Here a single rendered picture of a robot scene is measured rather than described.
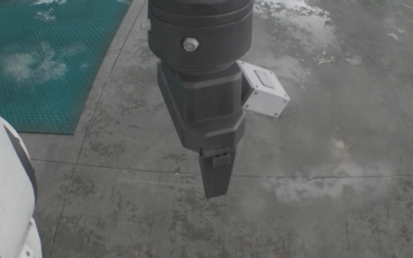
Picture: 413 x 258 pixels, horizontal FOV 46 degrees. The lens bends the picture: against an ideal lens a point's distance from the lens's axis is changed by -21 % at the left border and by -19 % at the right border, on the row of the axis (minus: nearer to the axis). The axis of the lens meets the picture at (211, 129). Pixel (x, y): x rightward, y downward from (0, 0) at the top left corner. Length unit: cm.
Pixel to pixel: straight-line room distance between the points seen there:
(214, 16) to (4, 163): 21
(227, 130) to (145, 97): 132
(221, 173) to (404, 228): 93
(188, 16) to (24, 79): 164
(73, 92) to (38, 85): 18
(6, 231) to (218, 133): 22
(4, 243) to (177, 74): 22
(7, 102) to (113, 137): 50
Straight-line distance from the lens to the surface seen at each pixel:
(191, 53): 45
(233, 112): 51
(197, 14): 43
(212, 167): 52
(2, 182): 45
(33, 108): 184
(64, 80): 197
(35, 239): 60
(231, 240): 131
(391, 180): 155
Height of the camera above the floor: 92
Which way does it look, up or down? 34 degrees down
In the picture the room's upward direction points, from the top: 1 degrees clockwise
